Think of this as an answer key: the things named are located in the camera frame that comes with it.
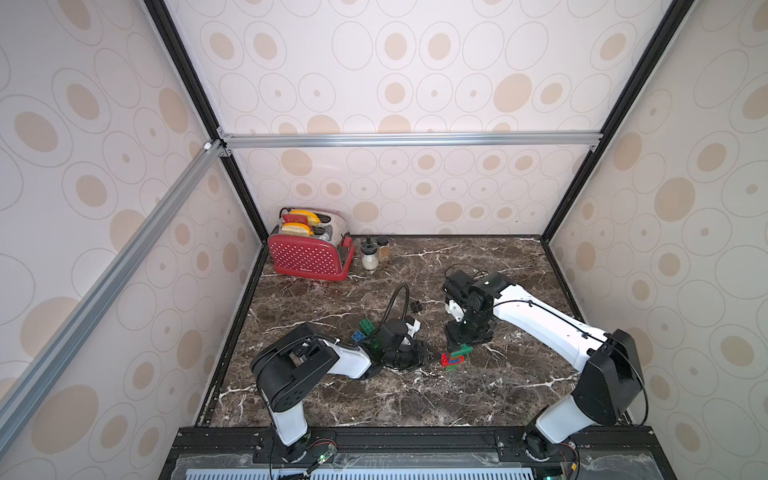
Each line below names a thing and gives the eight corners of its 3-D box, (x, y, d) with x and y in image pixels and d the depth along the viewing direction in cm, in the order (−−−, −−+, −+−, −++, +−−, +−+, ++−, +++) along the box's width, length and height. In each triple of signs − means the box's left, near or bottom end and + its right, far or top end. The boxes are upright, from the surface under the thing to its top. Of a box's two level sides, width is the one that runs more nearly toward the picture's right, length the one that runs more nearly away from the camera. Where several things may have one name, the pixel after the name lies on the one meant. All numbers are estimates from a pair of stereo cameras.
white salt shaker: (360, 266, 113) (357, 246, 105) (369, 257, 116) (367, 237, 108) (371, 273, 111) (369, 253, 103) (380, 264, 114) (379, 243, 105)
